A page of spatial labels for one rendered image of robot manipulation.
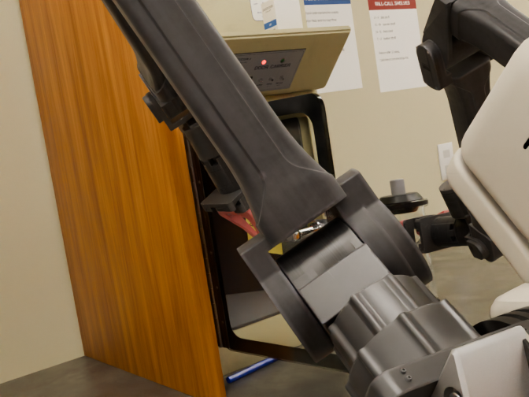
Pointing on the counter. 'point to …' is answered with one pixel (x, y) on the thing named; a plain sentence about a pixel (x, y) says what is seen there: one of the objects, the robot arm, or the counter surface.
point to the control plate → (271, 67)
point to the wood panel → (121, 202)
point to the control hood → (337, 40)
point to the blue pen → (249, 369)
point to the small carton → (282, 14)
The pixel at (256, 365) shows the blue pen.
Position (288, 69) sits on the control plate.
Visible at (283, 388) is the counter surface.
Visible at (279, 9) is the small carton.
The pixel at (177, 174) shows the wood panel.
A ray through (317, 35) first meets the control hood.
